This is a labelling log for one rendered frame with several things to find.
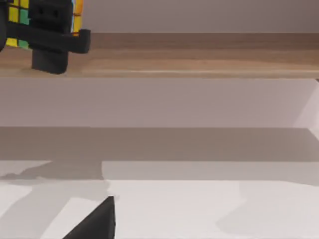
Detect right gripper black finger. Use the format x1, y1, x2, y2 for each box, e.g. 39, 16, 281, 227
62, 196, 116, 239

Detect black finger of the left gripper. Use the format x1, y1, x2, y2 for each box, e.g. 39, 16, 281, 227
79, 28, 91, 53
0, 0, 9, 52

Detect multicoloured puzzle cube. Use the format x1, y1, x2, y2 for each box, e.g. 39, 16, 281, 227
6, 0, 84, 48

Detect wooden shelf board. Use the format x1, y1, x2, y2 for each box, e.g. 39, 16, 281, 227
0, 32, 319, 79

